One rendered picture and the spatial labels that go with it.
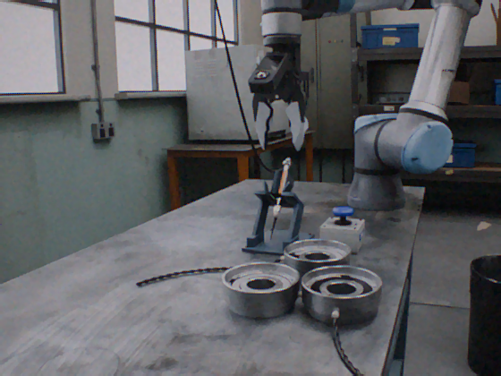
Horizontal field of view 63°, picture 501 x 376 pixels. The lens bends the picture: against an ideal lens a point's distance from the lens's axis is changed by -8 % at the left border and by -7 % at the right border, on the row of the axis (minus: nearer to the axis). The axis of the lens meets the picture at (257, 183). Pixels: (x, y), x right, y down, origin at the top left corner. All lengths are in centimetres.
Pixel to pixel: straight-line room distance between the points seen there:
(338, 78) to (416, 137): 351
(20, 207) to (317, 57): 323
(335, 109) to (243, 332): 399
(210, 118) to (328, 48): 185
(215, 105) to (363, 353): 260
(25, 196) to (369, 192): 164
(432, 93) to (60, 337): 85
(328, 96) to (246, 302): 398
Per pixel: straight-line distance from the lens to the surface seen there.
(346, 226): 80
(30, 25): 244
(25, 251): 228
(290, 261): 67
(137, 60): 302
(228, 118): 295
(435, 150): 100
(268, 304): 56
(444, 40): 106
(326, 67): 448
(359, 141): 111
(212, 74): 300
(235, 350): 52
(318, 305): 55
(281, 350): 51
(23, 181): 224
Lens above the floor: 107
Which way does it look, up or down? 11 degrees down
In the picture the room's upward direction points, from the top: 2 degrees counter-clockwise
